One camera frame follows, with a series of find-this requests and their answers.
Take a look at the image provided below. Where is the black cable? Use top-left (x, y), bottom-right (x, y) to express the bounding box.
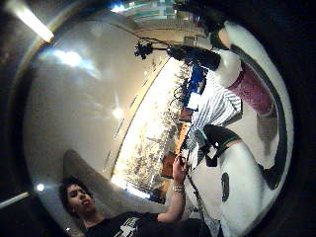
top-left (179, 122), bottom-right (208, 236)

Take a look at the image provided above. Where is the black camera on stand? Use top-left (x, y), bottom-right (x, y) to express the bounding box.
top-left (132, 39), bottom-right (169, 61)

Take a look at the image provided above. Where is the white and black soft toy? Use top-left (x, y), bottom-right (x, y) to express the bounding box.
top-left (208, 19), bottom-right (295, 237)

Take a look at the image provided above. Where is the long ceiling lamp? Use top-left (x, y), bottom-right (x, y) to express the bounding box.
top-left (4, 0), bottom-right (55, 43)
top-left (0, 191), bottom-right (31, 210)

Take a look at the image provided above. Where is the large window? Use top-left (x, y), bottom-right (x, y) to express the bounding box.
top-left (110, 57), bottom-right (194, 201)

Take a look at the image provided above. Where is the white box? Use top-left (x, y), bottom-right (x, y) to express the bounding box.
top-left (187, 92), bottom-right (203, 112)

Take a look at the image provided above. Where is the blue striped cloth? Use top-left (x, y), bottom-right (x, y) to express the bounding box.
top-left (190, 80), bottom-right (244, 156)

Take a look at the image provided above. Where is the blue box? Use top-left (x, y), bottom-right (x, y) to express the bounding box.
top-left (189, 63), bottom-right (209, 97)

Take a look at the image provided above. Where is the silver bracelet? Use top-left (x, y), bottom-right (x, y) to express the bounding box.
top-left (171, 185), bottom-right (186, 195)

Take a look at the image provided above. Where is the the person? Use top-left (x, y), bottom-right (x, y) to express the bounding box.
top-left (58, 176), bottom-right (213, 237)

